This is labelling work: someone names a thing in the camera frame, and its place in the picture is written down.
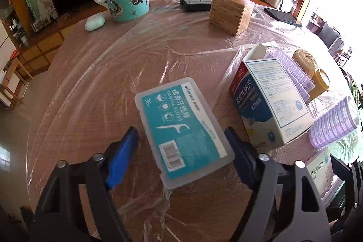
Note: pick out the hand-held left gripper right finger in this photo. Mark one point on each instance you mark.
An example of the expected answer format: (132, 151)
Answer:
(241, 158)

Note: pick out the green cloth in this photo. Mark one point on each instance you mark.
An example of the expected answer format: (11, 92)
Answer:
(356, 91)

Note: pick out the beige plastic-wrapped bottle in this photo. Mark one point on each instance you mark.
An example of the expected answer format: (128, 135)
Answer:
(320, 83)

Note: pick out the purple hair roller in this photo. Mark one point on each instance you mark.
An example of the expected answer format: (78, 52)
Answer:
(334, 123)
(295, 72)

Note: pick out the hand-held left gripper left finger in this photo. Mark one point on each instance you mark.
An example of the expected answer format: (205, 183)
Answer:
(122, 158)

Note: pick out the teal dental floss box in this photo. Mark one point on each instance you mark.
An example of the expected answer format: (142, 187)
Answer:
(181, 123)

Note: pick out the black rectangular tray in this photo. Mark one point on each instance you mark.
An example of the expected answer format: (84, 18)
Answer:
(195, 3)

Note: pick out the brown cardboard box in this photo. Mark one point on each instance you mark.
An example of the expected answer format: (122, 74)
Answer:
(229, 13)

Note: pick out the black smartphone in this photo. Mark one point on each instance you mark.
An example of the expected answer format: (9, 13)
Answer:
(282, 16)

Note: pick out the clear plastic sheet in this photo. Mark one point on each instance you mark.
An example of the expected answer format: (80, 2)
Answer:
(113, 74)

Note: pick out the framed picture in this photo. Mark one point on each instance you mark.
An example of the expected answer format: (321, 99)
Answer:
(39, 5)

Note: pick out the white blue medicine box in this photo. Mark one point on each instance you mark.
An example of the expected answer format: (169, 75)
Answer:
(272, 106)

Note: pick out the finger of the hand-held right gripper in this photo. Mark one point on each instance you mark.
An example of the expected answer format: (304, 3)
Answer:
(343, 171)

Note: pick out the grey cushioned armchair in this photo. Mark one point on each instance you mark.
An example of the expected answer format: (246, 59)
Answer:
(330, 32)

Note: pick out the mint earbuds case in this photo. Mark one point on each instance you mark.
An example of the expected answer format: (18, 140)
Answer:
(95, 22)

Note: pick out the white pink medicine box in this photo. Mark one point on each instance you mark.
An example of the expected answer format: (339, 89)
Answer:
(322, 171)

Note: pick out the wooden stool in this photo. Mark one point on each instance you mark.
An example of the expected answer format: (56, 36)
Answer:
(14, 83)

